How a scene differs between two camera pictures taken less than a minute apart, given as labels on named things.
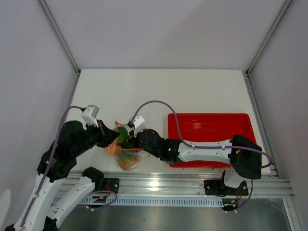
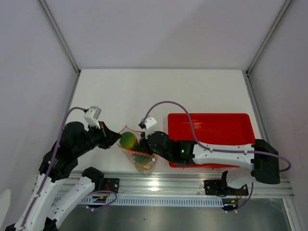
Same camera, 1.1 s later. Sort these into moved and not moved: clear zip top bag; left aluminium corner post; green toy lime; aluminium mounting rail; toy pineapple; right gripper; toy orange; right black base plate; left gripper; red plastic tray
Moved: toy orange; clear zip top bag; right gripper; toy pineapple; green toy lime
Not moved: left gripper; red plastic tray; right black base plate; aluminium mounting rail; left aluminium corner post
